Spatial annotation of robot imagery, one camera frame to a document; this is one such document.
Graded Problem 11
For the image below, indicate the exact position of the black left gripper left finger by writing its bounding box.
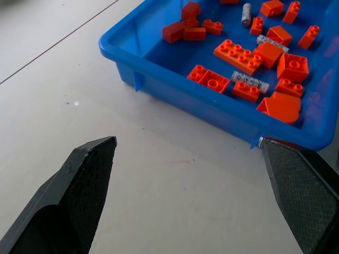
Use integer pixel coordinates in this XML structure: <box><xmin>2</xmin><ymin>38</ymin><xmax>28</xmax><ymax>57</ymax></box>
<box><xmin>0</xmin><ymin>136</ymin><xmax>118</xmax><ymax>254</ymax></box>

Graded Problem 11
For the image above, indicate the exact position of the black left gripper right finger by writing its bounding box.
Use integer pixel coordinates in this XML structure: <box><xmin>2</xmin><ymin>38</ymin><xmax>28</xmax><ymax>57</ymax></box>
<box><xmin>260</xmin><ymin>137</ymin><xmax>339</xmax><ymax>254</ymax></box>

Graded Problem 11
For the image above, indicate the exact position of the orange curved plastic building brick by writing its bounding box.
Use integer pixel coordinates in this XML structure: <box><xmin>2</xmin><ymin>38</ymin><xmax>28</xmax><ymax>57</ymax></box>
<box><xmin>256</xmin><ymin>91</ymin><xmax>301</xmax><ymax>125</ymax></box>

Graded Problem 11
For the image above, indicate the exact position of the orange two-stud brick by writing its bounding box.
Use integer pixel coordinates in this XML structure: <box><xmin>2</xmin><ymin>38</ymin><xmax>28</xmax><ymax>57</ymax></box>
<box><xmin>201</xmin><ymin>19</ymin><xmax>224</xmax><ymax>36</ymax></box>
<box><xmin>282</xmin><ymin>1</ymin><xmax>301</xmax><ymax>25</ymax></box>
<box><xmin>274</xmin><ymin>78</ymin><xmax>305</xmax><ymax>99</ymax></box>
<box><xmin>186</xmin><ymin>65</ymin><xmax>208</xmax><ymax>83</ymax></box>
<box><xmin>231</xmin><ymin>81</ymin><xmax>262</xmax><ymax>104</ymax></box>
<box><xmin>249</xmin><ymin>16</ymin><xmax>264</xmax><ymax>36</ymax></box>
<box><xmin>297</xmin><ymin>25</ymin><xmax>320</xmax><ymax>50</ymax></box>

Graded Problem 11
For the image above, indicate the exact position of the white printed battery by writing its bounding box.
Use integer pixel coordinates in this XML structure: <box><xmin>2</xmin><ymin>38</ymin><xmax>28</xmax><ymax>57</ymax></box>
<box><xmin>230</xmin><ymin>70</ymin><xmax>270</xmax><ymax>93</ymax></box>
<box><xmin>256</xmin><ymin>34</ymin><xmax>290</xmax><ymax>53</ymax></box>

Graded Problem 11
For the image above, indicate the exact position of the large orange eight-stud plate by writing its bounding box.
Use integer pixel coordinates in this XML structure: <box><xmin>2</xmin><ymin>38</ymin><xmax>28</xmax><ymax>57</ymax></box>
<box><xmin>213</xmin><ymin>39</ymin><xmax>264</xmax><ymax>76</ymax></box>

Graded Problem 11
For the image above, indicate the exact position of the blue plastic tray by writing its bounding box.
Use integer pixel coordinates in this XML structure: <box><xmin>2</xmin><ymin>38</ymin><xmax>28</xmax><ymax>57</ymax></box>
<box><xmin>99</xmin><ymin>0</ymin><xmax>339</xmax><ymax>152</ymax></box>

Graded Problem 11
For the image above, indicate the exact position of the grey cylindrical battery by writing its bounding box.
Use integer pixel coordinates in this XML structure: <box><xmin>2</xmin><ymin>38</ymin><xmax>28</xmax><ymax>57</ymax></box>
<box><xmin>241</xmin><ymin>3</ymin><xmax>252</xmax><ymax>28</ymax></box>

